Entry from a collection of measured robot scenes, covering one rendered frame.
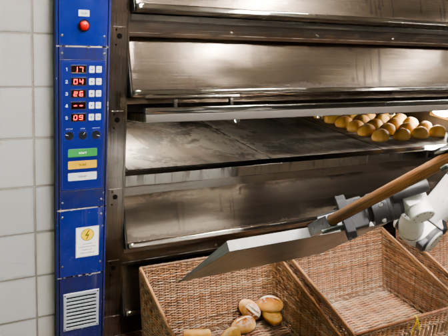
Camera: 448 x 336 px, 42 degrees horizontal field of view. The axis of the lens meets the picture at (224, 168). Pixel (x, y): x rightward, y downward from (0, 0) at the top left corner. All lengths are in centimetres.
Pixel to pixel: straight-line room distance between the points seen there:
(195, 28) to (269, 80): 34
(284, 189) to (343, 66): 52
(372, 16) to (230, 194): 85
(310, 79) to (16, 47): 103
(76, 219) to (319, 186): 100
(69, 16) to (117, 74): 23
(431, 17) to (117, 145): 137
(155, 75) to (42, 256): 68
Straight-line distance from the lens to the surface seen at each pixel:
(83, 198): 189
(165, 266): 209
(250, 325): 221
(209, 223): 212
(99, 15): 178
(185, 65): 193
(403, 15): 243
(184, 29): 191
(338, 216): 153
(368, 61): 238
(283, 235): 159
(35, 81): 179
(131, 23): 184
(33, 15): 176
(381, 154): 254
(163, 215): 205
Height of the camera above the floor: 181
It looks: 17 degrees down
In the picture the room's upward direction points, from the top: 5 degrees clockwise
